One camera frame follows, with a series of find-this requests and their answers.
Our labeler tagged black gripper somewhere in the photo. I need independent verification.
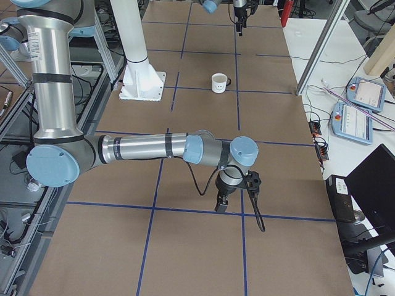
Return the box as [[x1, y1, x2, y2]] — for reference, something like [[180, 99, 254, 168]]
[[214, 170, 244, 213], [233, 5, 247, 36]]

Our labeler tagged white smiley face mug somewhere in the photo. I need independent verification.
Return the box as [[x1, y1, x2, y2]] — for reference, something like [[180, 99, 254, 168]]
[[211, 73, 231, 94]]

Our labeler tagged red fire extinguisher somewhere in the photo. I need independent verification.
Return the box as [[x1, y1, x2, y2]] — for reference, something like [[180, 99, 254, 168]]
[[280, 0, 294, 28]]

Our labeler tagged pink grabber stick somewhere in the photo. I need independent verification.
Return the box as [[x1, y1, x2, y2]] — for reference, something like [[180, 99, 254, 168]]
[[320, 87, 395, 132]]

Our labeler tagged black power strip right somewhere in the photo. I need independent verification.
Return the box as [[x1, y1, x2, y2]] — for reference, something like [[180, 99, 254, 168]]
[[314, 142, 329, 161]]

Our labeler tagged black power strip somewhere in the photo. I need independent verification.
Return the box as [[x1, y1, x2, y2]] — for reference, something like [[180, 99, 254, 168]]
[[309, 120, 322, 136], [314, 142, 329, 161]]

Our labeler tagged black equipment box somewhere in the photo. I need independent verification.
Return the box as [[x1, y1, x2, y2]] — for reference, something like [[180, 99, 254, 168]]
[[325, 175, 356, 223]]

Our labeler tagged black power strip left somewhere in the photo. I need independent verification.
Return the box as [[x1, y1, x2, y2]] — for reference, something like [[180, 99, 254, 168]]
[[309, 120, 322, 136]]

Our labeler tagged teach pendant near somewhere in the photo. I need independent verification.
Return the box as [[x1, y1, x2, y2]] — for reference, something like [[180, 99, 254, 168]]
[[330, 102, 373, 145]]

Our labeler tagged teach pendant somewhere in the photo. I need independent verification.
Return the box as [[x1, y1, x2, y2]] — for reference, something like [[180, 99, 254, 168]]
[[330, 102, 373, 145], [346, 76, 387, 113]]

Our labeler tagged teach pendant far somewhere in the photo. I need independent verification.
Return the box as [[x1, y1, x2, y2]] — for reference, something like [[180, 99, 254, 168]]
[[346, 76, 387, 113]]

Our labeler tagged black laptop screen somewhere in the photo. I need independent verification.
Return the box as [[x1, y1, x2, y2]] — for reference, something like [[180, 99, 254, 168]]
[[346, 144, 394, 234]]

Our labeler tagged black camera cable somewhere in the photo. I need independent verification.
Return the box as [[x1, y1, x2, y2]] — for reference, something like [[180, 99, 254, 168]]
[[185, 155, 267, 232]]

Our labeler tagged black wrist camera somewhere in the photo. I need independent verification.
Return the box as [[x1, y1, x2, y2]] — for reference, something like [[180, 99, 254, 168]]
[[246, 171, 262, 194]]

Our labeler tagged grey aluminium camera post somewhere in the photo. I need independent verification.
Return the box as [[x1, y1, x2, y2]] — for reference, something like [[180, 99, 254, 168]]
[[296, 0, 350, 96]]

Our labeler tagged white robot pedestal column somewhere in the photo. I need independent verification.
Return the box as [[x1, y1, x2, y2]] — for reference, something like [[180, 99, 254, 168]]
[[110, 0, 148, 64]]

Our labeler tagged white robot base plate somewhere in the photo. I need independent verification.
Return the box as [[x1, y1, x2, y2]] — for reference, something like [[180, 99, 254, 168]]
[[119, 68, 166, 101]]

